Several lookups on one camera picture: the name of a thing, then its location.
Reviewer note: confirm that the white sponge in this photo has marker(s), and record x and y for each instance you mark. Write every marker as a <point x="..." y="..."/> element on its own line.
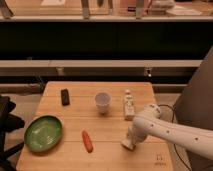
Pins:
<point x="128" y="144"/>

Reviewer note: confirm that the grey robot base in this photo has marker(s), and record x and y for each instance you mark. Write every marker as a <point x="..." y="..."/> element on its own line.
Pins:
<point x="194" y="108"/>

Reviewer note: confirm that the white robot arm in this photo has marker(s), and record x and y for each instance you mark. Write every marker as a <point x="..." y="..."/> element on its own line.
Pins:
<point x="148" y="122"/>

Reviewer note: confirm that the white small bottle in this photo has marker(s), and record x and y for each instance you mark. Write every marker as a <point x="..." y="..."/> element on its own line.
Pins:
<point x="129" y="111"/>

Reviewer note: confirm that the wooden table board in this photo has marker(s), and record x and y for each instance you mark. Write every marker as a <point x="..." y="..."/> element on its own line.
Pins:
<point x="105" y="131"/>

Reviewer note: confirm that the black rectangular block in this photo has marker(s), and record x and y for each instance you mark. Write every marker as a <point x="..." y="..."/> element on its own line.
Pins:
<point x="65" y="97"/>

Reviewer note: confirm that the orange carrot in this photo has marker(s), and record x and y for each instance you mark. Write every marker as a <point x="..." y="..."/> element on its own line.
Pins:
<point x="87" y="142"/>

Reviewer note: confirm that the green plate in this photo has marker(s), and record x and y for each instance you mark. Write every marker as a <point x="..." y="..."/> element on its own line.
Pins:
<point x="43" y="134"/>

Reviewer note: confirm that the black office chair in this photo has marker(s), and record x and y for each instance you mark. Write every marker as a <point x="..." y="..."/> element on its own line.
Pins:
<point x="8" y="123"/>

